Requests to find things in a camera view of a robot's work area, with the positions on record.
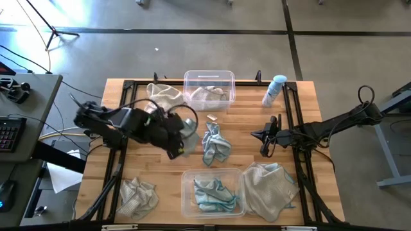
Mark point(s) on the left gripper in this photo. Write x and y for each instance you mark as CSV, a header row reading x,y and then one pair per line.
x,y
167,128

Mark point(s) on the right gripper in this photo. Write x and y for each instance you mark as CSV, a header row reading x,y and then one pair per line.
x,y
279,138

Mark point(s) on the light blue teal-edged towel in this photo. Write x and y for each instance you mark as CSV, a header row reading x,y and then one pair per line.
x,y
215,144
192,141
212,195
276,167

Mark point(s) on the large grey microfiber towel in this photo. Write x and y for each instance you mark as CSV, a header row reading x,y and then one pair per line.
x,y
266,192

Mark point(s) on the grey waffle microfiber towel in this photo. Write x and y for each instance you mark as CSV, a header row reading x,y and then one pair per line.
x,y
138,199
205,94
163,94

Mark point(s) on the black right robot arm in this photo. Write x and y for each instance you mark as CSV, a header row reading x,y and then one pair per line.
x,y
337,125

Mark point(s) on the white spray bottle blue cap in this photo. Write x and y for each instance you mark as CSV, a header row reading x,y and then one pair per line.
x,y
273,93

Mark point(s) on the small wooden block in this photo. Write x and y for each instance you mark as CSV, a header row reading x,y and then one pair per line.
x,y
212,117

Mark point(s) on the clear plastic bin white label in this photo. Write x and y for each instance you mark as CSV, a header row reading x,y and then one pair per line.
x,y
224,77

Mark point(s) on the white paper sheet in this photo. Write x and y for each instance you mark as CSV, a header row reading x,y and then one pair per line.
x,y
61,176

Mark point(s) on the computer desk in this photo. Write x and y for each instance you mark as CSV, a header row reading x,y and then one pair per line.
x,y
38,96

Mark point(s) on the black keyboard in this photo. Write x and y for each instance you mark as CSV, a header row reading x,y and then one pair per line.
x,y
11,134

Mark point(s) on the black clamp device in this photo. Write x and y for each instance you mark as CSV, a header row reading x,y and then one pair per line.
x,y
17,93

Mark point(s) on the black tripod stand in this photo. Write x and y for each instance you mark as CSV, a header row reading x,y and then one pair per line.
x,y
54,31

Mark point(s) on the black computer mouse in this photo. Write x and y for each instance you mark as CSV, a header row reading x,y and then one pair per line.
x,y
6,195

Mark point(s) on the black red triangular object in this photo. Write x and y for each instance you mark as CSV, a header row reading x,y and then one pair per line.
x,y
4,70

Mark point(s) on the white bracket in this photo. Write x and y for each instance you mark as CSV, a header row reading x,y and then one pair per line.
x,y
118,227
298,228

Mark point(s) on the grey metal table frame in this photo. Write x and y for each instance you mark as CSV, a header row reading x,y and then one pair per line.
x,y
387,150

